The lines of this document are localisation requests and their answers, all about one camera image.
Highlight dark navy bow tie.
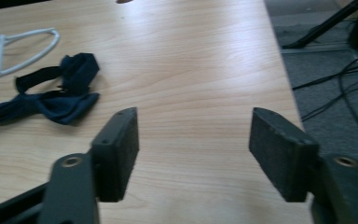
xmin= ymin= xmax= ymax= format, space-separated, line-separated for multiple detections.
xmin=0 ymin=52 xmax=102 ymax=126

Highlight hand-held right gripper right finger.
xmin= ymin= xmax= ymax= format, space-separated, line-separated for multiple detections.
xmin=248 ymin=106 xmax=321 ymax=203

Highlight white wire display rack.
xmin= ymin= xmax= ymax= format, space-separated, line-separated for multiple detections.
xmin=0 ymin=18 xmax=61 ymax=80

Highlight black stand legs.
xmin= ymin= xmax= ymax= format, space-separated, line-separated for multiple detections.
xmin=281 ymin=0 xmax=358 ymax=50

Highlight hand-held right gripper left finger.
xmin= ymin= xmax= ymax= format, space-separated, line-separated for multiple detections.
xmin=89 ymin=106 xmax=140 ymax=203

